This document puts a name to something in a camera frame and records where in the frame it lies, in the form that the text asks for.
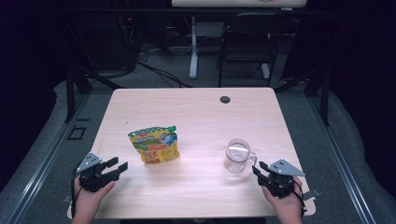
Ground black metal stand frame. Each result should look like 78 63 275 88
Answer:
274 66 331 127
64 66 123 123

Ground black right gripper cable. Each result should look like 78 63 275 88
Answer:
290 178 307 217

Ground black chair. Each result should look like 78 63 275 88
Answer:
217 12 289 88

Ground person's left hand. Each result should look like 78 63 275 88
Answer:
72 178 116 217

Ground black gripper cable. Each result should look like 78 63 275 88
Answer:
290 178 307 217
70 169 84 218

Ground white-legged background desk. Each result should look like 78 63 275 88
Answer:
171 0 307 80

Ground person's right hand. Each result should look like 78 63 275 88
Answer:
262 176 304 218

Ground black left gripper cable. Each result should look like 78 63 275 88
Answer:
70 169 84 218

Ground dark equipment cabinet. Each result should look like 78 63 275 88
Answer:
66 13 138 71

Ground aluminium floor rail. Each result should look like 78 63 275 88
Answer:
307 92 377 224
8 92 92 224

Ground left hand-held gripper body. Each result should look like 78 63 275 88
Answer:
76 151 120 193

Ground colourful snack pouch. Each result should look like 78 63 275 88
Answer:
127 125 181 165

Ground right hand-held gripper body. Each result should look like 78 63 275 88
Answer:
262 159 306 199

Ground black floor cables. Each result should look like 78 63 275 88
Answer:
136 60 192 89

